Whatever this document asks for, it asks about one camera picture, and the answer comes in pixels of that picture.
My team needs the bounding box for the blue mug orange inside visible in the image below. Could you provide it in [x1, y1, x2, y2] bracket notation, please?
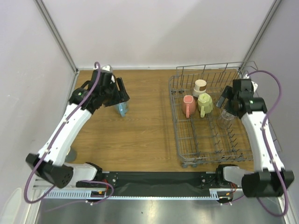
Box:
[114, 102, 128, 117]

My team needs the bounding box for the clear plastic cup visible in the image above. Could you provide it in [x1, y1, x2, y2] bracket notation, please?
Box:
[217, 109, 235, 129]

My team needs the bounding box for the steel tumbler brown band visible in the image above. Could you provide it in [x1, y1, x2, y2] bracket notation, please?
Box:
[192, 79, 207, 98]

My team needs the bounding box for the pink floral mug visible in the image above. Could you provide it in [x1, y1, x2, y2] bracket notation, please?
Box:
[182, 95, 196, 118]

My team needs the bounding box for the grey mug white inside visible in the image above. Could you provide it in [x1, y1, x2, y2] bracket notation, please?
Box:
[65, 147, 77, 163]

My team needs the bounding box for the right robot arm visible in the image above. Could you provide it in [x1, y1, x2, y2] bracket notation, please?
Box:
[215, 79, 294, 197]

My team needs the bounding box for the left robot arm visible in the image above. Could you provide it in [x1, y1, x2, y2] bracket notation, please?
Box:
[26, 65, 129, 189]

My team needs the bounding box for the black base mat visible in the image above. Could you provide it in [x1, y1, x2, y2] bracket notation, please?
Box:
[102, 171, 218, 197]

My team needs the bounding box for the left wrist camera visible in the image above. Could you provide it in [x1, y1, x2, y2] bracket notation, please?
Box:
[101, 65, 115, 83]

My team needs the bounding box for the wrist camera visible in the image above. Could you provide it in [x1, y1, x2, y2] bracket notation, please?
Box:
[243, 74, 258, 93]
[101, 65, 115, 83]

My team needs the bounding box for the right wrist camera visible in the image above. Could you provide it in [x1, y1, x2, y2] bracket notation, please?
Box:
[243, 74, 258, 93]

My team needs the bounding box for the grey wire dish rack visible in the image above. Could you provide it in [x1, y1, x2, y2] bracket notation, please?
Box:
[168, 61, 258, 168]

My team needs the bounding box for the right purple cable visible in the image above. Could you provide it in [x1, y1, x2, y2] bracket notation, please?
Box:
[247, 70, 288, 217]

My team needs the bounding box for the white cable duct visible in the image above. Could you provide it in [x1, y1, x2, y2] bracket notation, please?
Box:
[45, 189, 91, 199]

